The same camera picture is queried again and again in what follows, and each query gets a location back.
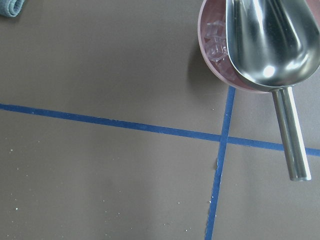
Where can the metal scoop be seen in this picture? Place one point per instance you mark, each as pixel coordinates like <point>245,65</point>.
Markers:
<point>274,45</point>

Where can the pink bowl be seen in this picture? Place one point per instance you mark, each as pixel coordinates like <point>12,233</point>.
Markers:
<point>211,32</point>

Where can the folded grey cloth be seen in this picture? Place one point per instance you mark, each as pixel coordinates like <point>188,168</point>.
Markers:
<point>10,8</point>

